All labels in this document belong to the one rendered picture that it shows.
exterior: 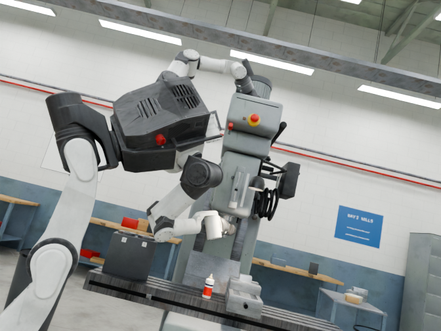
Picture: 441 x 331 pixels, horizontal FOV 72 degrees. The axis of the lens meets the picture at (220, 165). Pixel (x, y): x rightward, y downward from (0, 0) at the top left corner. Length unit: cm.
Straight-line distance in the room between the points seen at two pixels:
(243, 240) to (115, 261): 79
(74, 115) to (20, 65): 658
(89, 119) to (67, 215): 32
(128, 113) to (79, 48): 631
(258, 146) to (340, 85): 558
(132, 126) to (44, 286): 54
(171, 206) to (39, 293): 47
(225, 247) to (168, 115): 114
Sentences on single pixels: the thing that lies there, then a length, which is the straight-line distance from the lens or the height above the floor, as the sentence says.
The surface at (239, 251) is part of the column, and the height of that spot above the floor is 113.
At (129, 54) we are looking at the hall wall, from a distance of 698.
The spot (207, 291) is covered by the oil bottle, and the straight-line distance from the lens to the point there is 155.
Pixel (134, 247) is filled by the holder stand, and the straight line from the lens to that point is 159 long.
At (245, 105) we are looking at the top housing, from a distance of 149.
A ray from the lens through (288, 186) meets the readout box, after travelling 186.
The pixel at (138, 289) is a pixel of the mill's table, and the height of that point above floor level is 88.
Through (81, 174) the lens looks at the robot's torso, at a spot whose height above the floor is 129.
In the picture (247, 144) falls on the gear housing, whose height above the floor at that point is 167.
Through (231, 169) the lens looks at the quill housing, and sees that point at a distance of 152.
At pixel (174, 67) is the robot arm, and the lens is 145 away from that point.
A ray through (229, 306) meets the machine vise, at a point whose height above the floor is 93.
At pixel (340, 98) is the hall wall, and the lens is 690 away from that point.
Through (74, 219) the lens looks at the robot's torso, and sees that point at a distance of 110.
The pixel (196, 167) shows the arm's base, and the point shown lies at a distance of 102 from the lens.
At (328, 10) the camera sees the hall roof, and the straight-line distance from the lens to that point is 759.
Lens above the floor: 123
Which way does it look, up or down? 11 degrees up
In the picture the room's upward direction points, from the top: 14 degrees clockwise
